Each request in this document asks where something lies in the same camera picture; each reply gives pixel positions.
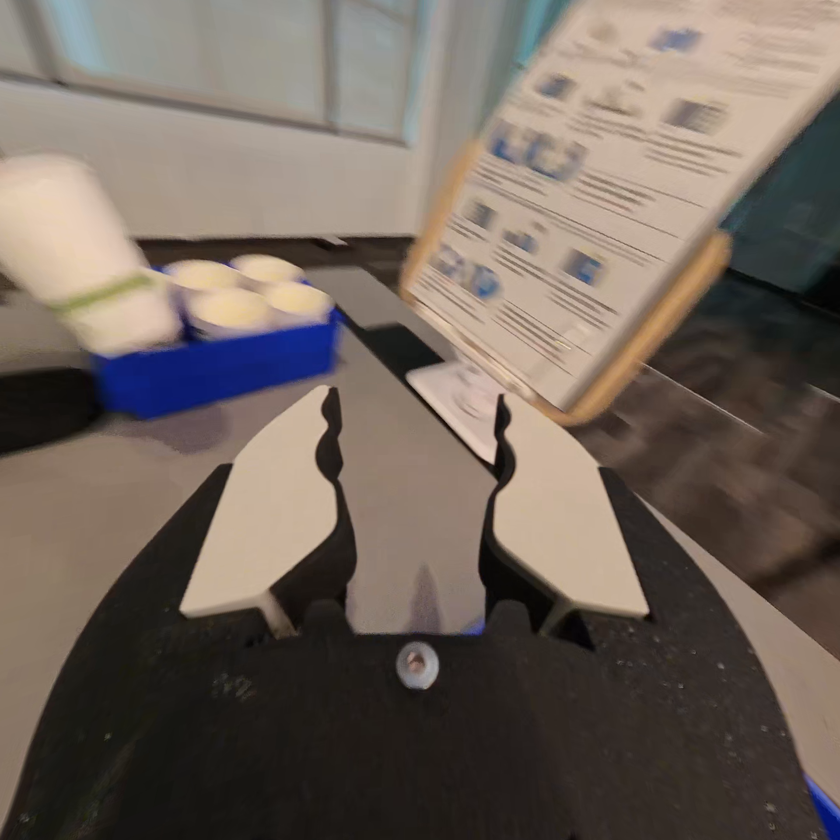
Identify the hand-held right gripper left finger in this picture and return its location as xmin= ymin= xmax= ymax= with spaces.
xmin=180 ymin=385 xmax=358 ymax=628

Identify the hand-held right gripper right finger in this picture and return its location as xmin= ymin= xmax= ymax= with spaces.
xmin=479 ymin=392 xmax=651 ymax=634

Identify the blue plastic bin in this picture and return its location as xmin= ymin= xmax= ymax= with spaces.
xmin=92 ymin=260 xmax=346 ymax=421
xmin=801 ymin=772 xmax=840 ymax=840

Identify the white paper cup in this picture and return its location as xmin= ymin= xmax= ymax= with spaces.
xmin=0 ymin=154 xmax=182 ymax=359
xmin=184 ymin=289 xmax=274 ymax=337
xmin=263 ymin=281 xmax=337 ymax=328
xmin=230 ymin=254 xmax=307 ymax=290
xmin=167 ymin=259 xmax=245 ymax=298

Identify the black flat mat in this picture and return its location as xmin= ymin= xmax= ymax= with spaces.
xmin=348 ymin=322 xmax=447 ymax=384

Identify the printed instruction sign board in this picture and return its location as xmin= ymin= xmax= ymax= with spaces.
xmin=420 ymin=0 xmax=840 ymax=410

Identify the large window with blinds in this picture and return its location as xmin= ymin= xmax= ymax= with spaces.
xmin=0 ymin=0 xmax=437 ymax=143

